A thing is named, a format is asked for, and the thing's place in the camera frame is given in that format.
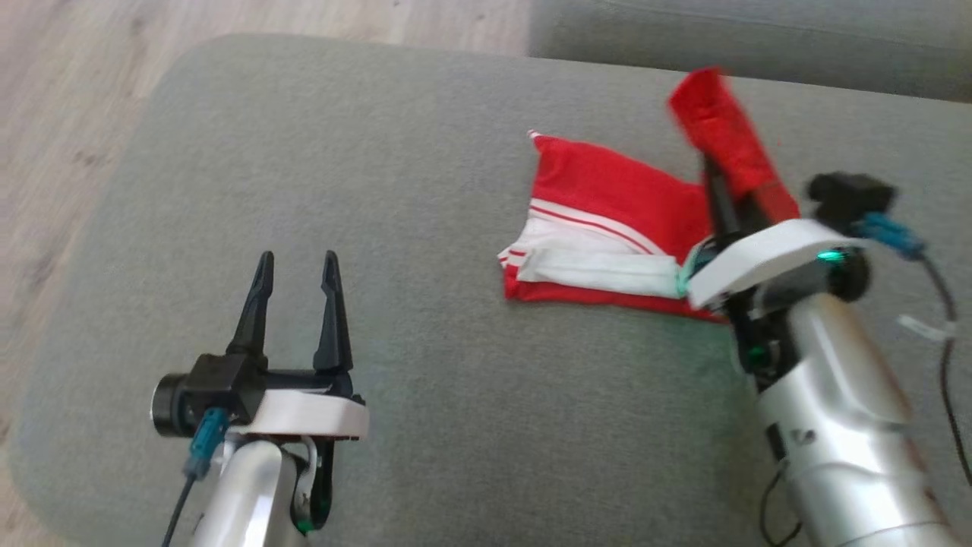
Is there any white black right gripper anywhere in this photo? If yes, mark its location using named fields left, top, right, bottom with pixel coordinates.
left=682, top=150, right=870, bottom=311

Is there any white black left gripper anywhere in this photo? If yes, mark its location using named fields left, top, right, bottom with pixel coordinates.
left=226, top=250, right=371, bottom=443

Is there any large grey sofa seat cushion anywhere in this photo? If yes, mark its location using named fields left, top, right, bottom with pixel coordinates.
left=6, top=33, right=972, bottom=547

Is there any small grey sofa cushion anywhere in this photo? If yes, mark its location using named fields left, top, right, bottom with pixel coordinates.
left=528, top=0, right=972, bottom=104

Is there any red basketball jersey white trim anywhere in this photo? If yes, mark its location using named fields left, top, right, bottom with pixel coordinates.
left=497, top=67, right=803, bottom=324

